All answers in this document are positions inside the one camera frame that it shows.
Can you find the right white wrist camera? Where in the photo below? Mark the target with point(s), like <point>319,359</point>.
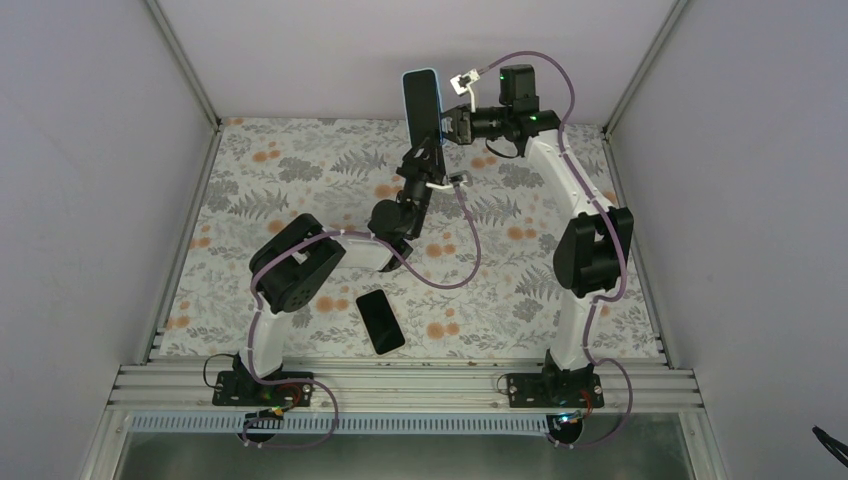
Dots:
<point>463,84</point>

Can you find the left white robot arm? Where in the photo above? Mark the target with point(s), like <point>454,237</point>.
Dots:
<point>290,269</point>

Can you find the black object at corner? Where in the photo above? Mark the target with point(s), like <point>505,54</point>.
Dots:
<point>836,448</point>

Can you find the white slotted cable duct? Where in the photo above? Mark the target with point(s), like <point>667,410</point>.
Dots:
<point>347,423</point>

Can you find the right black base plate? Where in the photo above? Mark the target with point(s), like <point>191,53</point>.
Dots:
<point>569,390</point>

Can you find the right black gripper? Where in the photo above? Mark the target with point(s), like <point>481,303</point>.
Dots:
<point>461,126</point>

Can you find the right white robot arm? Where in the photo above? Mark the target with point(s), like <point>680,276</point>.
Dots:
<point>590,260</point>

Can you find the aluminium mounting rail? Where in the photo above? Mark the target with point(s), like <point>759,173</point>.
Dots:
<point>404,385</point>

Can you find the light blue phone case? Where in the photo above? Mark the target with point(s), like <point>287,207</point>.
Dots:
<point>437,86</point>

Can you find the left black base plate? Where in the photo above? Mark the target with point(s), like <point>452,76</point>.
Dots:
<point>265,392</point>

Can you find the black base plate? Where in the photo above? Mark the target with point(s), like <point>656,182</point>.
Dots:
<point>569,390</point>
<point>265,392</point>

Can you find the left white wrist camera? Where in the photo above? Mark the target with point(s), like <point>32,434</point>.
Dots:
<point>452,181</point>

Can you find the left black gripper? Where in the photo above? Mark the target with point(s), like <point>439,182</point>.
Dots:
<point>422,169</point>

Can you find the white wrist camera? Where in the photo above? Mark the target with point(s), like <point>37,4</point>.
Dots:
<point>452,181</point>
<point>463,84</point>

